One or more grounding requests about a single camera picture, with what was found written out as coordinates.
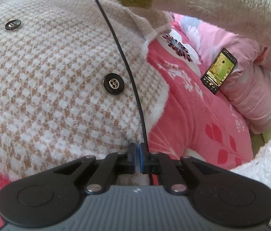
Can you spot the pink quilted pillow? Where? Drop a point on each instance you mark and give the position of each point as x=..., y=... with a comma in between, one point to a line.
x=248, y=87

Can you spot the pink floral bed blanket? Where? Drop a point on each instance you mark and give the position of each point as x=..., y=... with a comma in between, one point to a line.
x=194, y=120

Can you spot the beige white houndstooth knit cardigan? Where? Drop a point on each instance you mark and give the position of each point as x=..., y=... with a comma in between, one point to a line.
x=53, y=106

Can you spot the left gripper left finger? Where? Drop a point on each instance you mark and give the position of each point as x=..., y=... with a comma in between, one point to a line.
x=114, y=164

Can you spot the black cardigan button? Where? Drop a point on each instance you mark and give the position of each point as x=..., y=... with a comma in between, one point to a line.
x=113, y=84
x=12, y=25

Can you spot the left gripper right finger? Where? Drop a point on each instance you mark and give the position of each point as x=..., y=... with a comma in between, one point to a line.
x=164, y=168

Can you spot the black smartphone lit screen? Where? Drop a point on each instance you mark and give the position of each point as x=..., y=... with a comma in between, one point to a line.
x=219, y=70

